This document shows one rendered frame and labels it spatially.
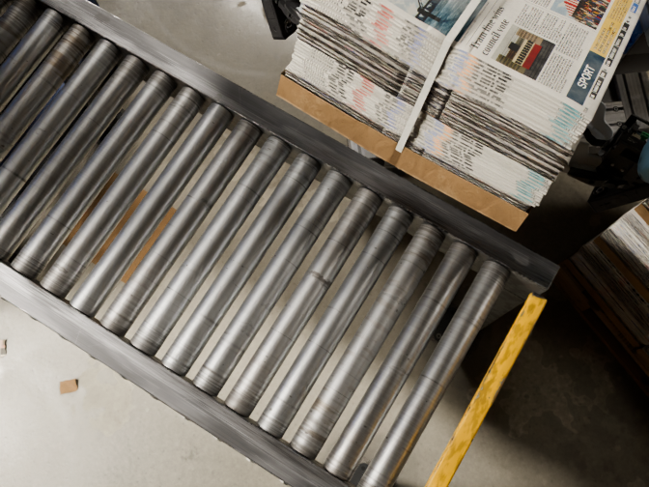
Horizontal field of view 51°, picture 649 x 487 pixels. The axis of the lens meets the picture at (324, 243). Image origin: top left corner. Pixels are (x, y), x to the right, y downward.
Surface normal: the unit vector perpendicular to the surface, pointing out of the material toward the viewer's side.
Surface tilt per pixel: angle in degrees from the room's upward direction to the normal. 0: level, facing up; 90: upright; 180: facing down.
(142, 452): 0
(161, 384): 0
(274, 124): 0
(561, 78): 20
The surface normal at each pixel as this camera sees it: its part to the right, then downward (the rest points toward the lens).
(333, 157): -0.01, -0.25
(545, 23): 0.14, -0.55
